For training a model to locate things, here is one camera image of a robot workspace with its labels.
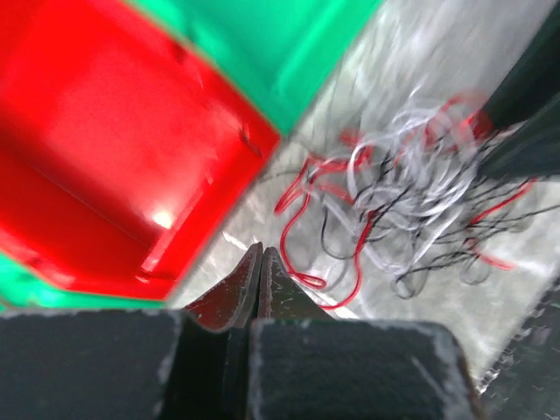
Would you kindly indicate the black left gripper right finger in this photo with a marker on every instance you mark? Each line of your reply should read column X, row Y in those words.
column 307, row 365

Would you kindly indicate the right green plastic bin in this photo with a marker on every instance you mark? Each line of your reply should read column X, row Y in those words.
column 278, row 53

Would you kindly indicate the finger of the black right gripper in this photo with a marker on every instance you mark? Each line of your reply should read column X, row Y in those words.
column 532, row 81
column 531, row 152

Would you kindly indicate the red plastic bin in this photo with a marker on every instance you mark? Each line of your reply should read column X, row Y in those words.
column 121, row 149

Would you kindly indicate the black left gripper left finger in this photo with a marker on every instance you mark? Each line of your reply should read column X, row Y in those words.
column 133, row 363

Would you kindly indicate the green plastic bin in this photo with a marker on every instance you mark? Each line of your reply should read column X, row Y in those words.
column 278, row 53
column 21, row 289

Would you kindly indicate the left green plastic bin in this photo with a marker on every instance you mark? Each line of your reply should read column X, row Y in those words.
column 21, row 289

